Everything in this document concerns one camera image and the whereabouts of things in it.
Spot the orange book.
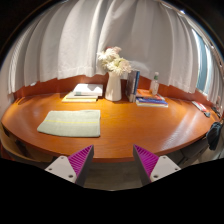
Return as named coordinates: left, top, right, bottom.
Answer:
left=135, top=88, right=166, bottom=102

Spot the wooden chair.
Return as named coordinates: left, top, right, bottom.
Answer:
left=0, top=123, right=54, bottom=169

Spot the grey book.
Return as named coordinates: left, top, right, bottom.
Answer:
left=65, top=91, right=100, bottom=100

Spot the clear bottle with green cap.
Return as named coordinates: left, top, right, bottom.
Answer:
left=149, top=71, right=160, bottom=97

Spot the white curtain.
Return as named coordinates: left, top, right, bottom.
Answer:
left=6, top=0, right=224, bottom=108

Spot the window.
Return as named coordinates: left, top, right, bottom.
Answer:
left=192, top=29, right=214, bottom=96

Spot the red book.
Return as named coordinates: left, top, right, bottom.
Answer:
left=191, top=100, right=208, bottom=113

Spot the white vase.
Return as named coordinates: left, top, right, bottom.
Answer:
left=104, top=71, right=123, bottom=102

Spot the blue flat book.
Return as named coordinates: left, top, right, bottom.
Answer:
left=135, top=96, right=169, bottom=108

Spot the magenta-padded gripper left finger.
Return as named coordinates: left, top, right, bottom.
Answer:
left=44, top=144, right=95, bottom=188

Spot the grey chair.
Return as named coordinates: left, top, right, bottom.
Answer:
left=166, top=135, right=214, bottom=167

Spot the black jacket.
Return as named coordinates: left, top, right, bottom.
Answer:
left=205, top=121, right=224, bottom=151

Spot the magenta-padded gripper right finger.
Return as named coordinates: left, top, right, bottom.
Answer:
left=132, top=143, right=182, bottom=187

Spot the white flower bouquet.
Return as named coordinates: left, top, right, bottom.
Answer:
left=96, top=46, right=133, bottom=77

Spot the pale green towel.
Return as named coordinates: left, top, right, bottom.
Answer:
left=36, top=109, right=102, bottom=138

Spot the dark upright book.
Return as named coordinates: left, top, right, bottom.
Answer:
left=125, top=70, right=138, bottom=103

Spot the white book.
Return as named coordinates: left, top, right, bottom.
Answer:
left=72, top=83, right=104, bottom=98

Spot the blue upright book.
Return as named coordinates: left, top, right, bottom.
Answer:
left=132, top=70, right=141, bottom=101

